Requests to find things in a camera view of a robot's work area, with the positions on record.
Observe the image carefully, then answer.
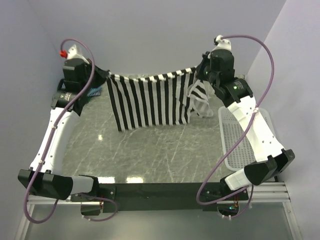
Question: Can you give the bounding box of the black white striped tank top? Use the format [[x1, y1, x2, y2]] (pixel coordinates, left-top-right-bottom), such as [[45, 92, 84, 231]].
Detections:
[[106, 67, 214, 132]]

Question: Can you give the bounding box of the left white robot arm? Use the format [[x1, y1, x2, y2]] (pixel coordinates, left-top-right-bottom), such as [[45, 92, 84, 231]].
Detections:
[[17, 57, 108, 201]]

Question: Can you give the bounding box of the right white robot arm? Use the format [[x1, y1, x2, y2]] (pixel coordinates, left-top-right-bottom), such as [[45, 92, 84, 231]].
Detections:
[[196, 49, 295, 200]]

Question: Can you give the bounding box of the blue striped folded tank top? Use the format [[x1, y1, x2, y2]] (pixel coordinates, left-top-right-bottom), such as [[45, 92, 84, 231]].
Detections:
[[87, 86, 102, 98]]

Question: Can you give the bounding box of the white plastic mesh basket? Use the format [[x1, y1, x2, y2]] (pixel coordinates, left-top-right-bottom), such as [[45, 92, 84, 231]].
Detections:
[[217, 106, 273, 174]]

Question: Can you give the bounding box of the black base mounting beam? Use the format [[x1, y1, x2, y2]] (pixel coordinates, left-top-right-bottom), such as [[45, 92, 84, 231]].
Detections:
[[70, 182, 249, 212]]

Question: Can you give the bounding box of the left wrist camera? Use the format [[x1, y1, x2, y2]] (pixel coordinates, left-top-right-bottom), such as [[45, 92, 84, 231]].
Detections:
[[59, 44, 90, 64]]

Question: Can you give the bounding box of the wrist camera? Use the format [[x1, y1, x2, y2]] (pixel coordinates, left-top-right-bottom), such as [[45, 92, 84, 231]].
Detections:
[[213, 35, 232, 52], [59, 44, 90, 64]]

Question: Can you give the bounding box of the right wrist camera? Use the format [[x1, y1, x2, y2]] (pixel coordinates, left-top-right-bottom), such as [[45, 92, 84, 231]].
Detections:
[[213, 35, 232, 52]]

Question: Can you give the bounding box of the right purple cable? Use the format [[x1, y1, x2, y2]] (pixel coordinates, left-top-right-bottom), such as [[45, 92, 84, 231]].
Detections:
[[195, 34, 276, 221]]

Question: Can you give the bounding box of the purple cable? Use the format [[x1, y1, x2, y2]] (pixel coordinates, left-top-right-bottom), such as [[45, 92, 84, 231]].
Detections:
[[22, 37, 118, 223], [195, 34, 276, 221]]

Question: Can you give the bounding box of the aluminium rail frame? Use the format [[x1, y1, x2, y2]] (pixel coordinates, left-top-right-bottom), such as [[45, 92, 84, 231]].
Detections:
[[14, 104, 303, 240]]

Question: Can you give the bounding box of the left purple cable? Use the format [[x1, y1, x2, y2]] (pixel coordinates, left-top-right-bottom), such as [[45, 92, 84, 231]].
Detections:
[[22, 37, 118, 223]]

